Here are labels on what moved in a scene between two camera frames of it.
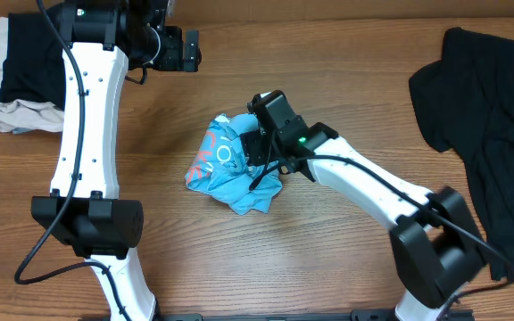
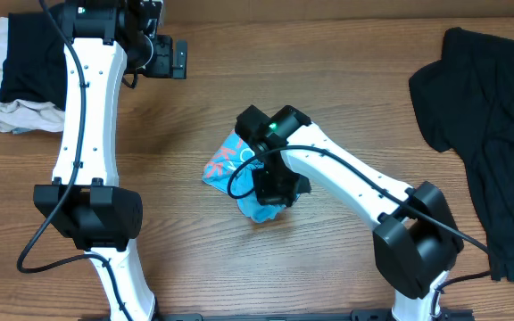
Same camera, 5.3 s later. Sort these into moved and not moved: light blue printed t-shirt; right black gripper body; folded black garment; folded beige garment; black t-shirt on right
Moved: light blue printed t-shirt; right black gripper body
Not moved: folded beige garment; folded black garment; black t-shirt on right
